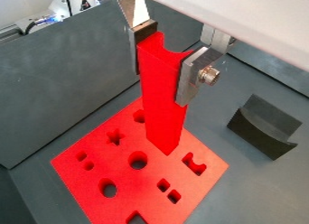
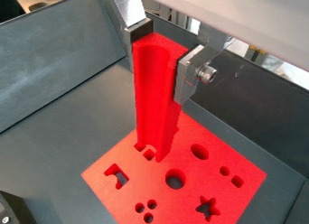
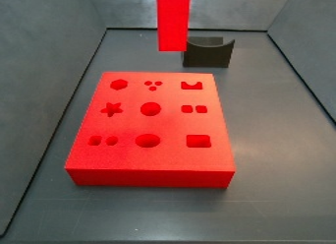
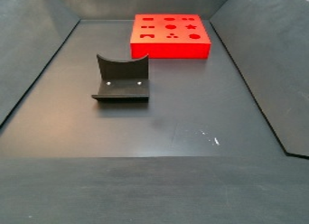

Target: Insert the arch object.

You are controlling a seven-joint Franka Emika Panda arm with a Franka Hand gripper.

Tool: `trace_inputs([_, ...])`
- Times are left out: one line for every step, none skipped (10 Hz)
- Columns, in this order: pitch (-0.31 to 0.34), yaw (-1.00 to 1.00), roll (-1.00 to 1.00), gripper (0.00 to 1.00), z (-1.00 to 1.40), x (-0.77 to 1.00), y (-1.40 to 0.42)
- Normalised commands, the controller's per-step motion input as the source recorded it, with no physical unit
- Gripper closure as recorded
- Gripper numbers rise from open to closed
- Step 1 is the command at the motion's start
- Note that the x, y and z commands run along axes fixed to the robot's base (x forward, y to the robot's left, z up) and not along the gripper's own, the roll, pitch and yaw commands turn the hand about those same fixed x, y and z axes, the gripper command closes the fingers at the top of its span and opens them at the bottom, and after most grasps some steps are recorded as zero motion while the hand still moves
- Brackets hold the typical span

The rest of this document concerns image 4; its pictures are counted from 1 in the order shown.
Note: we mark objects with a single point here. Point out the red shape sorter box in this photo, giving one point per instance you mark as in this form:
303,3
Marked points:
168,36

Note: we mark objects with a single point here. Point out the black curved holder bracket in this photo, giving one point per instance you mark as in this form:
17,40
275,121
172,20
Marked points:
124,79

